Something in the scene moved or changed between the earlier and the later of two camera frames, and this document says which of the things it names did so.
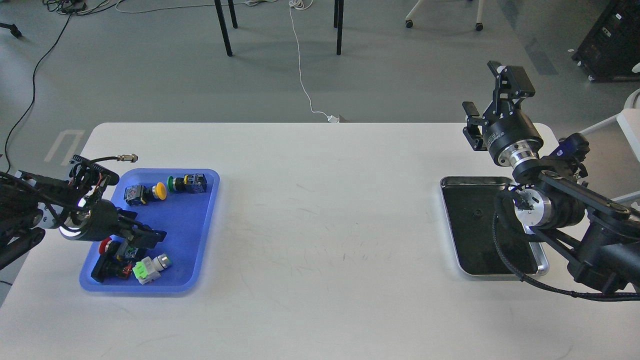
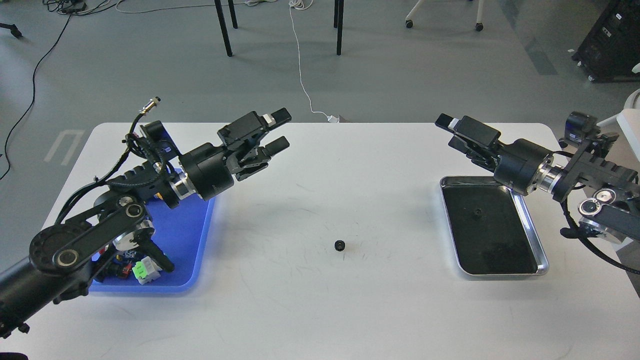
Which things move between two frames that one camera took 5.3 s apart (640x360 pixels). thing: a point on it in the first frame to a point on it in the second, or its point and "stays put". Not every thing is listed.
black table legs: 336,23 stays put
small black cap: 477,214 stays put
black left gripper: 97,220 to 205,167
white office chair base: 479,25 stays put
